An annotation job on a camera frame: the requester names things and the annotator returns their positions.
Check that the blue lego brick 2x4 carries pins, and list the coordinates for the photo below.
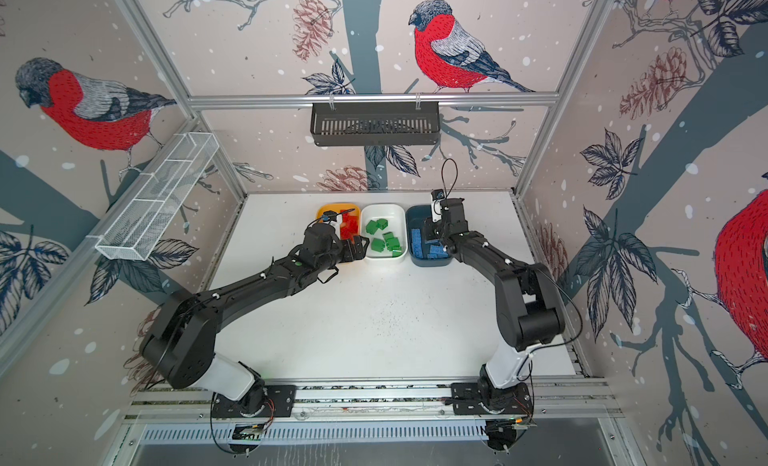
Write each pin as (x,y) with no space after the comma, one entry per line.
(417,248)

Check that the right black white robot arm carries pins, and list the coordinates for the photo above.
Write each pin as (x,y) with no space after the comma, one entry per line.
(528,306)

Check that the white mesh wall shelf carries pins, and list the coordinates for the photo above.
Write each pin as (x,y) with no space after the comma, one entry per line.
(162,191)

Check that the dark teal plastic bin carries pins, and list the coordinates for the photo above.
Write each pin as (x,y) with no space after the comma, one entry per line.
(424,253)

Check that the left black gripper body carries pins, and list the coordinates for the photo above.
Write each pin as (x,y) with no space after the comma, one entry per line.
(338,253)

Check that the yellow plastic bin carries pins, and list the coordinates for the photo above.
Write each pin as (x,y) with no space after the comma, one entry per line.
(331,214)

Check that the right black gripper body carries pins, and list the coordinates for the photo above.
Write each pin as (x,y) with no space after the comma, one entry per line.
(438,229)

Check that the blue large lego cluster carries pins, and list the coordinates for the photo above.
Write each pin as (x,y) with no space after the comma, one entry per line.
(434,252)

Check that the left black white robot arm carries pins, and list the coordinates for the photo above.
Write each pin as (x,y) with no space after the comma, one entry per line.
(180,345)

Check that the red lego brick 2x4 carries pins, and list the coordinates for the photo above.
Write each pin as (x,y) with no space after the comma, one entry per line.
(349,226)

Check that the black wire wall basket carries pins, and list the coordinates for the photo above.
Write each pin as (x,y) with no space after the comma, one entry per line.
(375,124)

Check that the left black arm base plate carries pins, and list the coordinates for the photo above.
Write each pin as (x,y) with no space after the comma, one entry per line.
(269,401)

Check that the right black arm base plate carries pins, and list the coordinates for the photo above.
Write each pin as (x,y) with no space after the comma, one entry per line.
(482,398)

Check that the white plastic bin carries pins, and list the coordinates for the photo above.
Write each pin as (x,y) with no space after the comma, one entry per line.
(395,216)

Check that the green small lego brick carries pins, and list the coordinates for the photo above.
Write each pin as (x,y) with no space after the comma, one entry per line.
(378,245)

